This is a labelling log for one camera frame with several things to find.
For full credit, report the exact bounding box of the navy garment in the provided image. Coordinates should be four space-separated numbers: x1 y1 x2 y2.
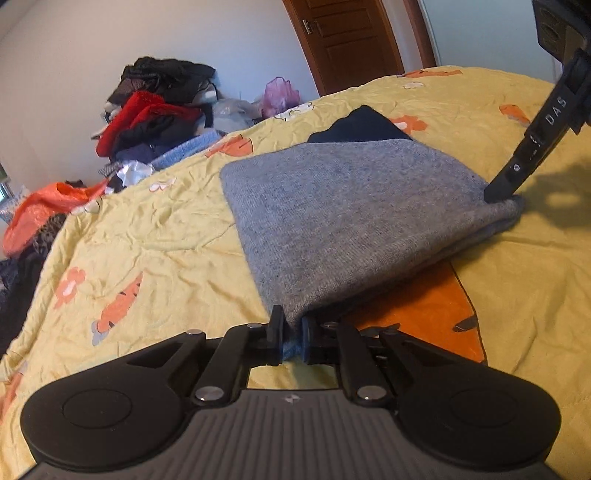
112 143 163 165

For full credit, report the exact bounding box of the leopard print cloth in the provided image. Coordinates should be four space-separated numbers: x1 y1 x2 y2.
29 212 71 258

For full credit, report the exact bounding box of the pink plastic bag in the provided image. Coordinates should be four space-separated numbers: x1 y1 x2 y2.
261 76 302 119

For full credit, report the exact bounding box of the light blue blanket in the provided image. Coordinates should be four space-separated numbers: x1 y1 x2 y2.
149 128 228 172

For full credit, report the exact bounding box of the dark clothes heap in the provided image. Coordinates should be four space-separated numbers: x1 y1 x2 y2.
0 251 52 357

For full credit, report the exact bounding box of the orange cloth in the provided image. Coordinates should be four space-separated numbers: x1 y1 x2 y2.
2 182 112 258

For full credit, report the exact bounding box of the brown wooden door frame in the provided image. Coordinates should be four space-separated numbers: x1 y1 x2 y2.
378 0 438 78

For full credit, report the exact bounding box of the patterned pillow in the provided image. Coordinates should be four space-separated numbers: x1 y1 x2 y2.
0 185 31 223

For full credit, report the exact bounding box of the clear plastic bag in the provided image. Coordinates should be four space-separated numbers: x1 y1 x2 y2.
211 98 260 136

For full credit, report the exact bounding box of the yellow floral bedspread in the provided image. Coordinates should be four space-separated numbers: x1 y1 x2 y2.
0 65 591 480

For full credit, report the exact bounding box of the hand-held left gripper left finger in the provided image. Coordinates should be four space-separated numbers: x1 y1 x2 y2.
126 304 284 407

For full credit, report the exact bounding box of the grey and navy sweater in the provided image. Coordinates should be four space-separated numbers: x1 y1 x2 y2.
220 104 526 361

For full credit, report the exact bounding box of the black jacket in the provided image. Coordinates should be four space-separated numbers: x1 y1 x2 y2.
117 115 200 149

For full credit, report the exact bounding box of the silvery plastic wrap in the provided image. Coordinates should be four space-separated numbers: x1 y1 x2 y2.
98 159 156 191

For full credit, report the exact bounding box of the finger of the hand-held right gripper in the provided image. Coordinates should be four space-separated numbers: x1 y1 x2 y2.
482 50 588 205

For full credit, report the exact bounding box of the brown wooden door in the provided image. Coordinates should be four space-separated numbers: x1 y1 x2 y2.
282 0 403 96

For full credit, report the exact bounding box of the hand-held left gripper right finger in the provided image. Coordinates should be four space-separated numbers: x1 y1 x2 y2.
300 316 468 407

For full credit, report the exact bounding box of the red garment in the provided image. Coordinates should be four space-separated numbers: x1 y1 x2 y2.
95 90 205 158

